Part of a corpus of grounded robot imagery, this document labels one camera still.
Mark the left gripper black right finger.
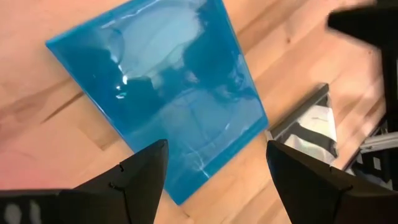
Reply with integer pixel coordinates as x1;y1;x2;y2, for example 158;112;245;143
266;139;398;224

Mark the grey aluminium rail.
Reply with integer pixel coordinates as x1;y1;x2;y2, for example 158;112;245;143
359;130;398;154

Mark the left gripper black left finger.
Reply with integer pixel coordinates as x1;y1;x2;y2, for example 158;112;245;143
58;139;169;224

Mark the blue plastic disc case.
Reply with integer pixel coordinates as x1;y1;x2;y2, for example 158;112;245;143
45;0;269;206

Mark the clear CD jewel case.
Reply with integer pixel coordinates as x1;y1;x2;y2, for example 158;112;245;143
266;83;339;167

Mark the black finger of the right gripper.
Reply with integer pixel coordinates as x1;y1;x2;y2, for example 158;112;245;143
328;0;398;49

